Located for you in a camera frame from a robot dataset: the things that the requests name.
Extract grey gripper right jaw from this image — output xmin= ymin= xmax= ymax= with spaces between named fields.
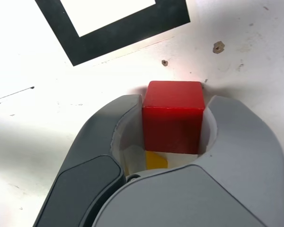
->
xmin=92 ymin=95 xmax=284 ymax=227

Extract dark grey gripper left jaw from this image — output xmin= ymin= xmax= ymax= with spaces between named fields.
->
xmin=34 ymin=94 xmax=147 ymax=227

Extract yellow cube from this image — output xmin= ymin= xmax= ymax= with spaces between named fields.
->
xmin=145 ymin=151 xmax=169 ymax=170

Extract red cube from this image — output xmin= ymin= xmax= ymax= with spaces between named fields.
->
xmin=141 ymin=80 xmax=206 ymax=156

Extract black tape square outline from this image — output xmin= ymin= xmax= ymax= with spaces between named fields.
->
xmin=35 ymin=0 xmax=191 ymax=67

